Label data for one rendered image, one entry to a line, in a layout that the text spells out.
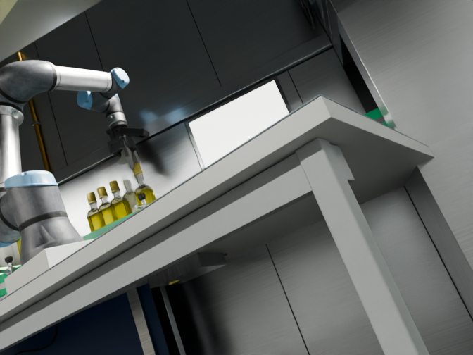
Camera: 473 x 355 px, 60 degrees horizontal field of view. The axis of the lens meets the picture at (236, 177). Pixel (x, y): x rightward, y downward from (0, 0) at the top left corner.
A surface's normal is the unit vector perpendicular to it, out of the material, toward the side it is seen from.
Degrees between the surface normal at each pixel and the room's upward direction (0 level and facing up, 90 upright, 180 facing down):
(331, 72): 90
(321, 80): 90
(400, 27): 90
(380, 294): 90
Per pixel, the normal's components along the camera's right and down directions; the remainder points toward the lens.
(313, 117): -0.57, -0.03
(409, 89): -0.30, -0.17
